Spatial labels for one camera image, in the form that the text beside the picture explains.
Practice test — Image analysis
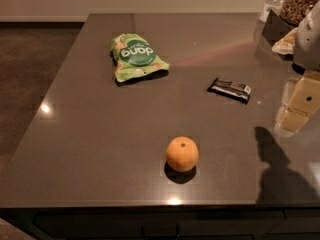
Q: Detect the glass jar of granola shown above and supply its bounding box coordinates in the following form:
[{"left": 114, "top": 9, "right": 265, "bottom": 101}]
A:
[{"left": 280, "top": 0, "right": 319, "bottom": 25}]

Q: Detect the yellow snack packet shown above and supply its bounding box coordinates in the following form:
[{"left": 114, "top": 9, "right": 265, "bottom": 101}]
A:
[{"left": 272, "top": 28, "right": 297, "bottom": 55}]

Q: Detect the black snack holder box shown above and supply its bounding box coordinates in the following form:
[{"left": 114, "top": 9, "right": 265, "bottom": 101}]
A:
[{"left": 262, "top": 10, "right": 294, "bottom": 45}]

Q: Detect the orange fruit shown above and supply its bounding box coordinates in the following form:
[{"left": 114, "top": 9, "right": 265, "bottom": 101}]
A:
[{"left": 166, "top": 136, "right": 199, "bottom": 172}]

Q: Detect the green rice chip bag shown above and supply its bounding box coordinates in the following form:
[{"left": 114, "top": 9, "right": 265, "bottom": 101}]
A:
[{"left": 111, "top": 33, "right": 170, "bottom": 83}]

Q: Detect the black rxbar chocolate bar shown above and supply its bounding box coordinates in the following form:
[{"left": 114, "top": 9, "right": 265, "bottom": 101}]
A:
[{"left": 207, "top": 78, "right": 251, "bottom": 104}]

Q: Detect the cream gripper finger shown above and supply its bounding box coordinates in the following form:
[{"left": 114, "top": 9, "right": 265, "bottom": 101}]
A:
[{"left": 279, "top": 76, "right": 320, "bottom": 133}]

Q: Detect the clear plastic water bottle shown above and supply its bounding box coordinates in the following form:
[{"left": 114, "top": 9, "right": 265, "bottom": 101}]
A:
[{"left": 259, "top": 0, "right": 283, "bottom": 23}]

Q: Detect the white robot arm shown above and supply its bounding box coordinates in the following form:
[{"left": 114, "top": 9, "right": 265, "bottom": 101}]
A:
[{"left": 277, "top": 1, "right": 320, "bottom": 133}]

